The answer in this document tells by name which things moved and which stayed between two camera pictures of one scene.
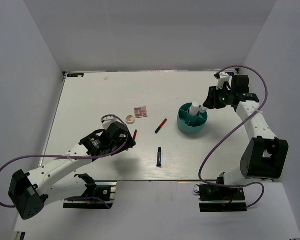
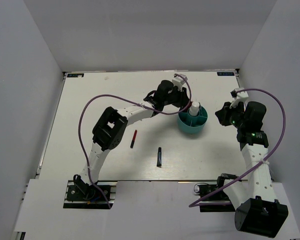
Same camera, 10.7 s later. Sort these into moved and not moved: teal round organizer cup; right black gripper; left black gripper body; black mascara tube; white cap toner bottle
Moved: left black gripper body; right black gripper
Not moved: white cap toner bottle; teal round organizer cup; black mascara tube
